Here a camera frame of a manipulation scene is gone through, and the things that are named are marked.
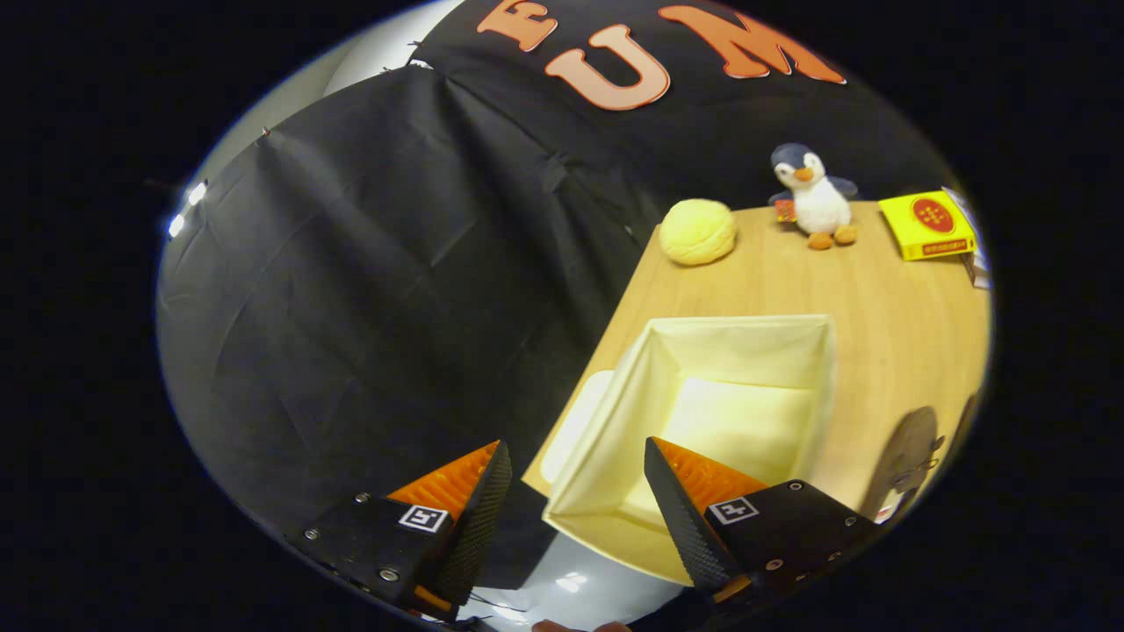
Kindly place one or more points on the penguin plush toy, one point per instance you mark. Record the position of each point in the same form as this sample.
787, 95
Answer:
818, 206

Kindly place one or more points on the white illustrated book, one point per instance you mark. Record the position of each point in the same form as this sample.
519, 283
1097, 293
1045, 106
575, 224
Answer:
966, 211

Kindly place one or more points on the cream fabric storage box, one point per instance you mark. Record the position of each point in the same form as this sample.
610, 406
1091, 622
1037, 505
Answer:
738, 412

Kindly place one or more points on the yellow book with red circle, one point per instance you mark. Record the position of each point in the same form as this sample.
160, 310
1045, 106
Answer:
931, 224

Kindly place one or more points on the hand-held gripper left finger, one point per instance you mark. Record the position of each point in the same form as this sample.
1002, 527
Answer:
483, 518

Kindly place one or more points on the black backdrop cloth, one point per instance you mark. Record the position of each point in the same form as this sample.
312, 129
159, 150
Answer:
351, 307

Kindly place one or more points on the yellow plush ball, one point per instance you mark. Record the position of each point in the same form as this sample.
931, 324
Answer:
698, 232

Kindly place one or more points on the ceiling strip light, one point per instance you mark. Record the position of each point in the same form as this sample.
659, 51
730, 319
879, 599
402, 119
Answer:
186, 209

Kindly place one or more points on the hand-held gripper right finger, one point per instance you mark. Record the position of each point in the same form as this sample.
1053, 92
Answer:
680, 518

